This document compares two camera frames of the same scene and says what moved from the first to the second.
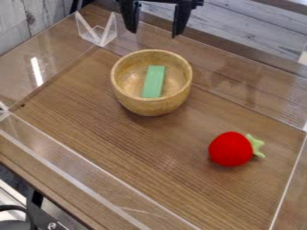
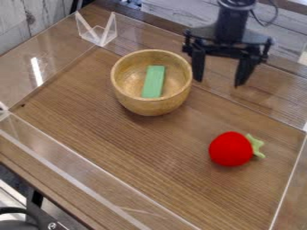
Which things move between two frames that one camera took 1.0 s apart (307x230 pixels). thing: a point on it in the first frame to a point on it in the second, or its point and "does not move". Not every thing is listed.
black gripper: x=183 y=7 to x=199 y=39
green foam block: x=152 y=86 does not move
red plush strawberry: x=232 y=148 does not move
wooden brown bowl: x=128 y=74 does not move
